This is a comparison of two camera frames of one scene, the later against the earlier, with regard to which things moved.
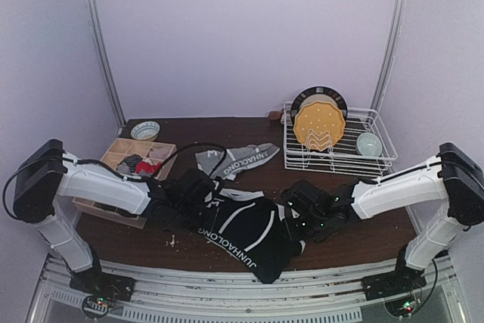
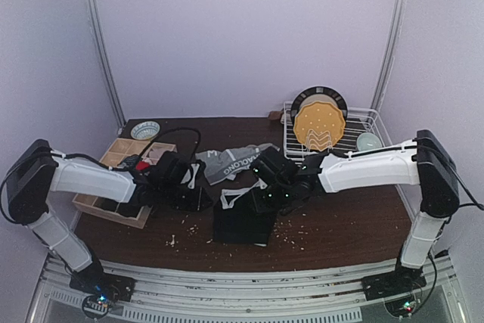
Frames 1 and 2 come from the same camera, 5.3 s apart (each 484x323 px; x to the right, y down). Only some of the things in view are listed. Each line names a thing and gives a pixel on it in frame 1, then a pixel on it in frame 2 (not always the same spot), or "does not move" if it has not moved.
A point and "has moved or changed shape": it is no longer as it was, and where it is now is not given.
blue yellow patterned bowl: [147, 130] does not move
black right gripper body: [293, 208] → [258, 202]
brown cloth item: [275, 115] does not move
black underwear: [252, 228] has moved or changed shape
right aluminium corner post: [395, 32] does not move
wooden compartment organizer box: [119, 148] does not move
